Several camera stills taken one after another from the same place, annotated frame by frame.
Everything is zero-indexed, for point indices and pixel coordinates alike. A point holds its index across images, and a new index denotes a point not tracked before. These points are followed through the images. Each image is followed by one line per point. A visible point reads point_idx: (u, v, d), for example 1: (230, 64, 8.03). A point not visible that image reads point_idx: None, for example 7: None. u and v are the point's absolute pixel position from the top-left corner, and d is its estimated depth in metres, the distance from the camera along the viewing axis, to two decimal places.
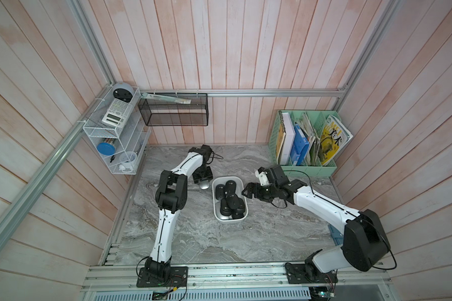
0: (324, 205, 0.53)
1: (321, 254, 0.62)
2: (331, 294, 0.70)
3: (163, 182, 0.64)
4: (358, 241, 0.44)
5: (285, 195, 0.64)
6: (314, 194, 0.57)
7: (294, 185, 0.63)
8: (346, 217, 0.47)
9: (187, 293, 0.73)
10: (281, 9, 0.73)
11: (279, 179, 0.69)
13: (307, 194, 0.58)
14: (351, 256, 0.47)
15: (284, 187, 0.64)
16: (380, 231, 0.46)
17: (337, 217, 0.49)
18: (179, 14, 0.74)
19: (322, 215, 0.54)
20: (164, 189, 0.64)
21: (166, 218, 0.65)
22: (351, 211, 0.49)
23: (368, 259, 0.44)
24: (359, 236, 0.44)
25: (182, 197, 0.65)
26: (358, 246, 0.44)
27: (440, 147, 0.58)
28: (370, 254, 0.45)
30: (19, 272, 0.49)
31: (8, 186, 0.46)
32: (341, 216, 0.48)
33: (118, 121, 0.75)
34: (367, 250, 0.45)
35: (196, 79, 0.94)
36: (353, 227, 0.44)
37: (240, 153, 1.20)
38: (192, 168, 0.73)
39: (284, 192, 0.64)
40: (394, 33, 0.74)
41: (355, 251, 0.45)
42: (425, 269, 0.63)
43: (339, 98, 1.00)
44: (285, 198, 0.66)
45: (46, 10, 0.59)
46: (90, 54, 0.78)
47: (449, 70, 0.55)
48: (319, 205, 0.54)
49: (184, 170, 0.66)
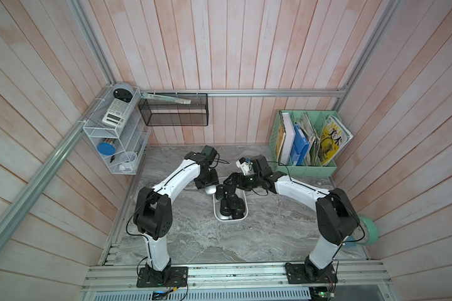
0: (300, 187, 0.58)
1: (315, 249, 0.64)
2: (331, 294, 0.70)
3: (140, 204, 0.51)
4: (328, 215, 0.49)
5: (269, 186, 0.70)
6: (292, 180, 0.63)
7: (275, 175, 0.69)
8: (318, 196, 0.52)
9: (188, 293, 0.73)
10: (280, 9, 0.73)
11: (263, 169, 0.74)
13: (286, 182, 0.64)
14: (325, 232, 0.52)
15: (267, 179, 0.69)
16: (349, 206, 0.51)
17: (310, 197, 0.54)
18: (179, 14, 0.74)
19: (300, 199, 0.59)
20: (142, 211, 0.52)
21: (150, 242, 0.56)
22: (322, 189, 0.54)
23: (339, 232, 0.49)
24: (328, 211, 0.49)
25: (164, 222, 0.52)
26: (329, 220, 0.49)
27: (440, 147, 0.58)
28: (341, 227, 0.49)
30: (20, 272, 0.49)
31: (8, 187, 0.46)
32: (313, 195, 0.53)
33: (118, 121, 0.75)
34: (338, 223, 0.50)
35: (196, 80, 0.94)
36: (322, 202, 0.49)
37: (240, 153, 1.20)
38: (182, 183, 0.58)
39: (267, 183, 0.69)
40: (394, 33, 0.74)
41: (327, 226, 0.50)
42: (425, 269, 0.63)
43: (339, 98, 1.00)
44: (269, 189, 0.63)
45: (46, 10, 0.59)
46: (90, 54, 0.78)
47: (449, 71, 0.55)
48: (295, 190, 0.59)
49: (169, 189, 0.52)
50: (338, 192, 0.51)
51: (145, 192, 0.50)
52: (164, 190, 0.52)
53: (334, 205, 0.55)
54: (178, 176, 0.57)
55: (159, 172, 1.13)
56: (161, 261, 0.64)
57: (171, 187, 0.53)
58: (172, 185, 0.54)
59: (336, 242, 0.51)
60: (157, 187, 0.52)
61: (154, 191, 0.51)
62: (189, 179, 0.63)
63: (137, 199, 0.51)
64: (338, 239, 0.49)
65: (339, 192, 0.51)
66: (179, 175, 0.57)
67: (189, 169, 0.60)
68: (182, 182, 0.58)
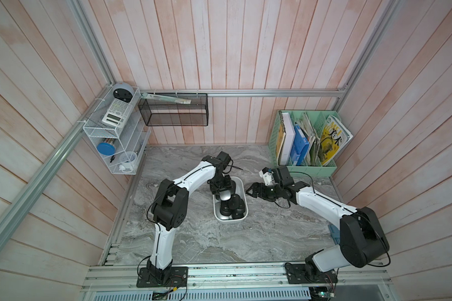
0: (323, 202, 0.55)
1: (321, 252, 0.62)
2: (331, 294, 0.70)
3: (161, 194, 0.55)
4: (353, 235, 0.45)
5: (289, 195, 0.67)
6: (315, 192, 0.60)
7: (297, 185, 0.66)
8: (343, 213, 0.49)
9: (187, 293, 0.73)
10: (281, 9, 0.73)
11: (285, 179, 0.72)
13: (309, 193, 0.61)
14: (348, 252, 0.48)
15: (288, 187, 0.67)
16: (377, 229, 0.47)
17: (334, 213, 0.50)
18: (179, 14, 0.74)
19: (322, 212, 0.55)
20: (161, 200, 0.55)
21: (161, 232, 0.58)
22: (349, 207, 0.50)
23: (363, 254, 0.45)
24: (354, 231, 0.45)
25: (179, 214, 0.56)
26: (353, 241, 0.45)
27: (440, 147, 0.58)
28: (366, 251, 0.45)
30: (20, 271, 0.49)
31: (8, 186, 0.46)
32: (338, 211, 0.50)
33: (118, 121, 0.75)
34: (363, 246, 0.46)
35: (196, 79, 0.94)
36: (348, 221, 0.46)
37: (240, 153, 1.20)
38: (199, 181, 0.64)
39: (287, 192, 0.67)
40: (394, 33, 0.74)
41: (351, 246, 0.46)
42: (425, 269, 0.63)
43: (339, 98, 1.00)
44: (289, 198, 0.69)
45: (45, 10, 0.59)
46: (90, 54, 0.78)
47: (449, 71, 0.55)
48: (319, 203, 0.56)
49: (188, 183, 0.57)
50: (366, 212, 0.47)
51: (165, 185, 0.55)
52: (183, 183, 0.57)
53: (361, 226, 0.51)
54: (196, 174, 0.62)
55: (159, 172, 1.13)
56: (165, 257, 0.65)
57: (188, 182, 0.58)
58: (190, 180, 0.58)
59: (359, 264, 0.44)
60: (176, 180, 0.57)
61: (172, 185, 0.57)
62: (205, 179, 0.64)
63: (159, 189, 0.55)
64: (362, 263, 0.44)
65: (368, 212, 0.47)
66: (197, 172, 0.62)
67: (206, 168, 0.65)
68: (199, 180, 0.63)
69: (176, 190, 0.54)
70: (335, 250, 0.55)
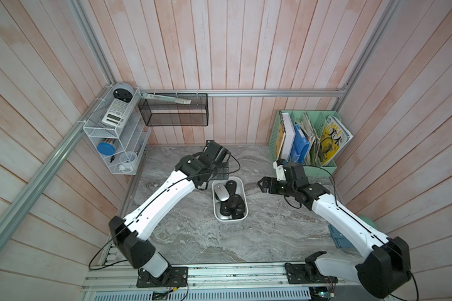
0: (348, 221, 0.49)
1: (328, 259, 0.61)
2: (331, 294, 0.70)
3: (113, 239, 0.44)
4: (383, 270, 0.41)
5: (304, 200, 0.59)
6: (338, 206, 0.52)
7: (315, 190, 0.58)
8: (373, 241, 0.43)
9: (188, 293, 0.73)
10: (280, 9, 0.73)
11: (299, 180, 0.63)
13: (330, 205, 0.53)
14: (365, 279, 0.45)
15: (303, 190, 0.59)
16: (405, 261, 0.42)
17: (361, 239, 0.45)
18: (178, 14, 0.74)
19: (343, 230, 0.50)
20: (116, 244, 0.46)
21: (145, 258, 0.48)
22: (379, 234, 0.45)
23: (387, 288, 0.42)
24: (384, 265, 0.41)
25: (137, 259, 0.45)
26: (380, 274, 0.41)
27: (440, 147, 0.58)
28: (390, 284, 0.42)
30: (20, 272, 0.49)
31: (8, 187, 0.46)
32: (366, 237, 0.44)
33: (118, 121, 0.75)
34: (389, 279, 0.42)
35: (196, 80, 0.94)
36: (378, 254, 0.41)
37: (240, 153, 1.20)
38: (162, 209, 0.46)
39: (302, 195, 0.59)
40: (394, 33, 0.74)
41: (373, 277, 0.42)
42: (425, 269, 0.63)
43: (339, 98, 1.00)
44: (304, 203, 0.61)
45: (46, 10, 0.59)
46: (90, 54, 0.78)
47: (449, 70, 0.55)
48: (341, 220, 0.49)
49: (143, 221, 0.43)
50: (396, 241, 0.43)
51: (114, 226, 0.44)
52: (134, 225, 0.42)
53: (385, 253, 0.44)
54: (156, 202, 0.45)
55: (159, 172, 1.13)
56: (155, 269, 0.62)
57: (145, 219, 0.43)
58: (147, 216, 0.43)
59: (376, 293, 0.43)
60: (129, 219, 0.43)
61: (124, 226, 0.42)
62: (176, 200, 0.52)
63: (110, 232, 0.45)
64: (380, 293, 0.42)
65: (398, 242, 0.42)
66: (159, 200, 0.45)
67: (174, 189, 0.46)
68: (165, 208, 0.47)
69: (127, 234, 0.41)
70: (343, 265, 0.54)
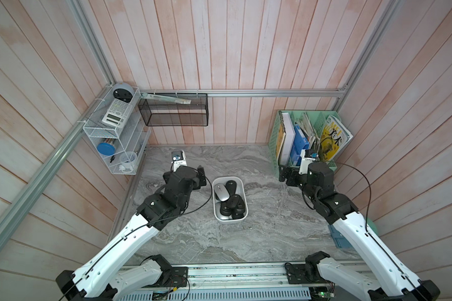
0: (378, 255, 0.43)
1: (334, 269, 0.59)
2: (331, 294, 0.70)
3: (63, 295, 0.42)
4: None
5: (327, 214, 0.53)
6: (367, 232, 0.46)
7: (341, 205, 0.51)
8: (402, 284, 0.39)
9: (189, 293, 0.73)
10: (280, 9, 0.73)
11: (326, 191, 0.56)
13: (358, 230, 0.47)
14: None
15: (328, 204, 0.51)
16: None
17: (390, 277, 0.41)
18: (178, 14, 0.74)
19: (365, 257, 0.46)
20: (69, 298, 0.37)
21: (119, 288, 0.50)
22: (410, 275, 0.40)
23: None
24: None
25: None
26: None
27: (440, 147, 0.58)
28: None
30: (20, 272, 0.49)
31: (8, 186, 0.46)
32: (396, 278, 0.40)
33: (118, 121, 0.75)
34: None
35: (196, 80, 0.94)
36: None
37: (240, 153, 1.20)
38: (120, 258, 0.43)
39: (326, 209, 0.52)
40: (394, 33, 0.74)
41: None
42: (425, 269, 0.63)
43: (339, 98, 1.00)
44: (325, 216, 0.54)
45: (46, 10, 0.59)
46: (90, 54, 0.78)
47: (449, 70, 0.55)
48: (370, 251, 0.44)
49: (92, 279, 0.39)
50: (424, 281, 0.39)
51: (61, 284, 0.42)
52: (83, 283, 0.38)
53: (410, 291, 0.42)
54: (110, 254, 0.41)
55: (159, 172, 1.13)
56: (150, 277, 0.62)
57: (96, 274, 0.39)
58: (98, 272, 0.39)
59: None
60: (81, 272, 0.39)
61: (73, 283, 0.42)
62: (135, 248, 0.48)
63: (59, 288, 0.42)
64: None
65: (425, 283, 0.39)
66: (113, 251, 0.42)
67: (133, 236, 0.43)
68: (120, 259, 0.43)
69: (75, 293, 0.37)
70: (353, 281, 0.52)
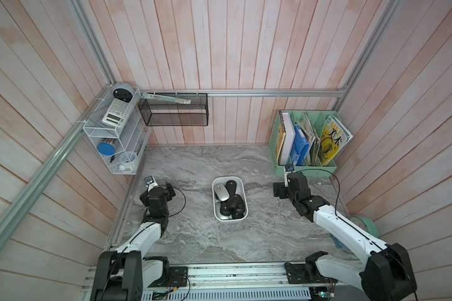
0: (347, 229, 0.50)
1: (329, 260, 0.61)
2: (331, 294, 0.70)
3: (102, 278, 0.42)
4: (382, 276, 0.41)
5: (305, 212, 0.62)
6: (336, 216, 0.54)
7: (315, 202, 0.60)
8: (371, 248, 0.44)
9: (189, 293, 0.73)
10: (280, 10, 0.73)
11: (302, 192, 0.66)
13: (329, 216, 0.55)
14: (370, 286, 0.44)
15: (304, 203, 0.62)
16: (408, 268, 0.43)
17: (360, 246, 0.46)
18: (178, 14, 0.74)
19: (345, 241, 0.51)
20: (105, 286, 0.42)
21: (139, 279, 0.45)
22: (378, 241, 0.45)
23: (390, 295, 0.41)
24: (383, 271, 0.41)
25: (133, 291, 0.42)
26: (380, 281, 0.41)
27: (440, 147, 0.58)
28: (393, 291, 0.42)
30: (20, 272, 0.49)
31: (8, 186, 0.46)
32: (364, 244, 0.45)
33: (118, 121, 0.75)
34: (393, 286, 0.42)
35: (196, 79, 0.94)
36: (376, 260, 0.41)
37: (240, 153, 1.20)
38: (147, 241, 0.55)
39: (304, 208, 0.62)
40: (394, 33, 0.74)
41: (376, 284, 0.42)
42: (425, 269, 0.63)
43: (339, 98, 1.00)
44: (305, 214, 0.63)
45: (45, 10, 0.59)
46: (90, 54, 0.78)
47: (449, 71, 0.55)
48: (341, 229, 0.51)
49: (134, 246, 0.47)
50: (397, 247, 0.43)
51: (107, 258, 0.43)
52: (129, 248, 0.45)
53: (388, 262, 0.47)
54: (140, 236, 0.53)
55: (159, 172, 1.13)
56: (156, 271, 0.62)
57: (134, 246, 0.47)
58: (137, 242, 0.49)
59: None
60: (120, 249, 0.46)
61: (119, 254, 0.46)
62: (151, 239, 0.59)
63: (96, 273, 0.42)
64: None
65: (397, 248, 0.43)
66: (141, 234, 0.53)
67: (149, 228, 0.58)
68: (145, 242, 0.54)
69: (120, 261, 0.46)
70: (348, 271, 0.53)
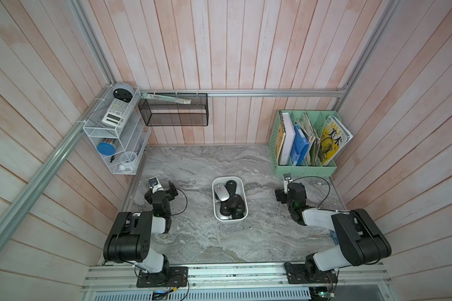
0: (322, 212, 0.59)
1: (323, 251, 0.62)
2: (331, 294, 0.70)
3: (118, 226, 0.49)
4: (345, 229, 0.48)
5: (297, 219, 0.72)
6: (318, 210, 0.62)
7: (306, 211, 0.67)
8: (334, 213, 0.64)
9: (188, 293, 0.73)
10: (280, 10, 0.73)
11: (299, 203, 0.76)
13: (313, 211, 0.64)
14: (346, 251, 0.48)
15: (298, 213, 0.72)
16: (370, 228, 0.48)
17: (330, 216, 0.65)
18: (178, 14, 0.74)
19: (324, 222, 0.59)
20: (118, 232, 0.48)
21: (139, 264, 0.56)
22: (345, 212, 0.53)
23: (358, 248, 0.45)
24: (344, 224, 0.49)
25: (143, 239, 0.48)
26: (346, 235, 0.47)
27: (440, 147, 0.58)
28: (360, 244, 0.46)
30: (20, 271, 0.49)
31: (8, 187, 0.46)
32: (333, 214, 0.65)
33: (118, 121, 0.75)
34: (357, 241, 0.47)
35: (196, 80, 0.94)
36: (339, 217, 0.50)
37: (240, 153, 1.20)
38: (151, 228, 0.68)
39: (296, 216, 0.72)
40: (394, 33, 0.74)
41: (346, 242, 0.47)
42: (425, 269, 0.63)
43: (339, 98, 1.00)
44: (298, 221, 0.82)
45: (46, 10, 0.59)
46: (90, 54, 0.78)
47: (449, 71, 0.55)
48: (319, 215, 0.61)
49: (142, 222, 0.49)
50: (358, 213, 0.50)
51: (124, 215, 0.51)
52: None
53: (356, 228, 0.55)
54: None
55: (159, 172, 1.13)
56: (156, 263, 0.63)
57: None
58: None
59: (356, 263, 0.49)
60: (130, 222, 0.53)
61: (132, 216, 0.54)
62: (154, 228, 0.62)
63: (115, 221, 0.50)
64: (359, 260, 0.45)
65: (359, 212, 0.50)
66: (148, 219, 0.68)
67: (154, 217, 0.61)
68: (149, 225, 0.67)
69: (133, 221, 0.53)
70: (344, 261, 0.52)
